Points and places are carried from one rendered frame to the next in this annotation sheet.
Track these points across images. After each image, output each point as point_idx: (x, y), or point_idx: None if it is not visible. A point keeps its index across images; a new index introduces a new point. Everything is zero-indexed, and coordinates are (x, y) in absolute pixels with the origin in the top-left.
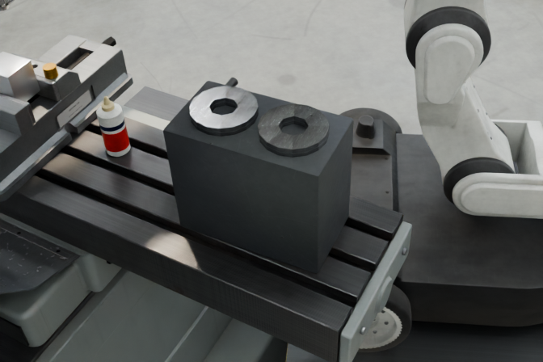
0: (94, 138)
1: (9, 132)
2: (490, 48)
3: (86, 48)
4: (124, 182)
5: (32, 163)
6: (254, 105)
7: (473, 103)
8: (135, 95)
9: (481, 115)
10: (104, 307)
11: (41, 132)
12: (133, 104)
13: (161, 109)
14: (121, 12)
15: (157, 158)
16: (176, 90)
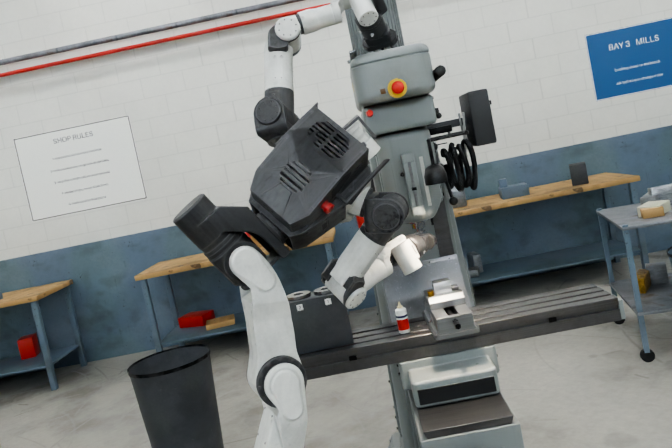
0: (419, 329)
1: None
2: (247, 380)
3: (453, 314)
4: (388, 330)
5: (426, 315)
6: (315, 291)
7: (260, 425)
8: (509, 410)
9: (257, 447)
10: None
11: (428, 310)
12: (501, 407)
13: (481, 413)
14: None
15: (385, 336)
16: None
